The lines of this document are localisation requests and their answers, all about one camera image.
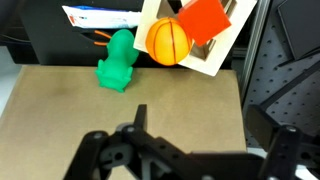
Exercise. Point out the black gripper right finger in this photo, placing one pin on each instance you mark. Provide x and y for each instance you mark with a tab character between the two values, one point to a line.
286	150

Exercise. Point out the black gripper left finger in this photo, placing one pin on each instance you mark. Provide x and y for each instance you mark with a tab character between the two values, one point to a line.
110	156

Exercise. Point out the orange basketball toy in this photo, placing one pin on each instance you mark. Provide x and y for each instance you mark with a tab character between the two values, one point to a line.
165	43

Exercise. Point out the brown cardboard sheet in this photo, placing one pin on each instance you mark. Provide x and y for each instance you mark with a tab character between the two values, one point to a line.
66	116

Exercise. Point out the black perforated board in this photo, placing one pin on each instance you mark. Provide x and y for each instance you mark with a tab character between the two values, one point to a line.
290	86

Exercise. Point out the green rubber toy animal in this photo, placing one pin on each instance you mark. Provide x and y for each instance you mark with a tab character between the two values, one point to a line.
116	63

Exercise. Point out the red square block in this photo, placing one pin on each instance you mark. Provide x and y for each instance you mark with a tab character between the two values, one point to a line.
204	21

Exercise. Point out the aluminium profile rail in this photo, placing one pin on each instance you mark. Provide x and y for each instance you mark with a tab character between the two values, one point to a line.
255	50

